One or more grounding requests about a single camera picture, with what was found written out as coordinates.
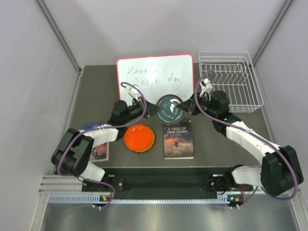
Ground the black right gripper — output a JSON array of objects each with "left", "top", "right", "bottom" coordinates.
[{"left": 176, "top": 92, "right": 218, "bottom": 119}]

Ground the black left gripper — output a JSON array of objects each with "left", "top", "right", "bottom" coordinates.
[{"left": 122, "top": 96, "right": 163, "bottom": 124}]

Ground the dark teal ceramic plate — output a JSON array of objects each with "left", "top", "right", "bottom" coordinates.
[{"left": 156, "top": 94, "right": 184, "bottom": 125}]

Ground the lime green plate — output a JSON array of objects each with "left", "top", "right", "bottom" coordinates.
[{"left": 141, "top": 129, "right": 155, "bottom": 152}]

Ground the orange plate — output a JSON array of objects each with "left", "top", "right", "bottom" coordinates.
[{"left": 124, "top": 124, "right": 150, "bottom": 153}]

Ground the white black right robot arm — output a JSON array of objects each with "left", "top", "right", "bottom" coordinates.
[{"left": 177, "top": 91, "right": 304, "bottom": 197}]

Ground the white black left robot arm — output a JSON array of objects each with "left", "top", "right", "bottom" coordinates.
[{"left": 51, "top": 99, "right": 163, "bottom": 191}]

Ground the Tale of Two Cities book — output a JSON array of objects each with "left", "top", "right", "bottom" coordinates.
[{"left": 164, "top": 120, "right": 194, "bottom": 159}]

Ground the pink framed whiteboard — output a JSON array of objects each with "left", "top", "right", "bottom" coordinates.
[{"left": 116, "top": 54, "right": 194, "bottom": 103}]

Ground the Jane Eyre book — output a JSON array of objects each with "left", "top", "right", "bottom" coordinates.
[{"left": 83, "top": 123, "right": 109, "bottom": 162}]

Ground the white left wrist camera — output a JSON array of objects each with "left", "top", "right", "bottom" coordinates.
[{"left": 126, "top": 85, "right": 142, "bottom": 104}]

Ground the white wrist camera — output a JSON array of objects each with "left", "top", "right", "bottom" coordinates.
[
  {"left": 199, "top": 78, "right": 213, "bottom": 98},
  {"left": 126, "top": 85, "right": 142, "bottom": 104}
]

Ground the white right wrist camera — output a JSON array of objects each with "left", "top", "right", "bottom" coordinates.
[{"left": 199, "top": 78, "right": 213, "bottom": 98}]

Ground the white wire dish rack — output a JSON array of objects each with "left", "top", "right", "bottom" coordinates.
[{"left": 198, "top": 51, "right": 264, "bottom": 113}]

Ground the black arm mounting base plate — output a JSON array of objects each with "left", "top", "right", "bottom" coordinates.
[{"left": 82, "top": 167, "right": 241, "bottom": 200}]

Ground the aluminium frame rail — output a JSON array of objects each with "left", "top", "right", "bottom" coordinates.
[{"left": 38, "top": 174, "right": 301, "bottom": 205}]

